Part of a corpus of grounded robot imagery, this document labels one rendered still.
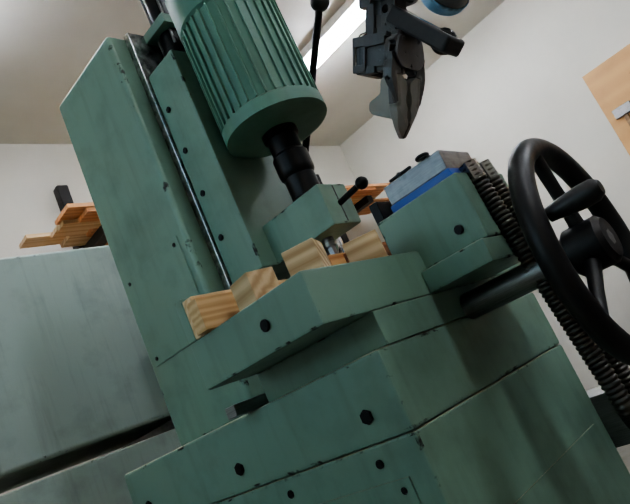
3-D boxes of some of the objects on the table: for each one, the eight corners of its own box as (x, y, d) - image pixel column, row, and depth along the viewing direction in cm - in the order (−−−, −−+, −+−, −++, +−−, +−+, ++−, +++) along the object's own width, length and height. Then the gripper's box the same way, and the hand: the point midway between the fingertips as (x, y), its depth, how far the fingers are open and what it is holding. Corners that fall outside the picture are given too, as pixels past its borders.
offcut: (294, 285, 68) (280, 253, 69) (305, 287, 71) (291, 257, 72) (326, 269, 67) (311, 237, 68) (335, 272, 71) (321, 241, 71)
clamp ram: (437, 238, 80) (407, 178, 82) (395, 263, 85) (367, 206, 87) (468, 233, 87) (440, 179, 89) (428, 257, 91) (402, 204, 94)
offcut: (285, 297, 72) (272, 266, 73) (258, 304, 69) (245, 272, 70) (268, 310, 75) (255, 280, 76) (241, 317, 72) (229, 286, 73)
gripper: (382, 6, 97) (384, 142, 99) (347, -7, 90) (349, 140, 92) (430, -6, 91) (430, 139, 94) (396, -21, 85) (397, 136, 87)
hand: (406, 129), depth 91 cm, fingers closed
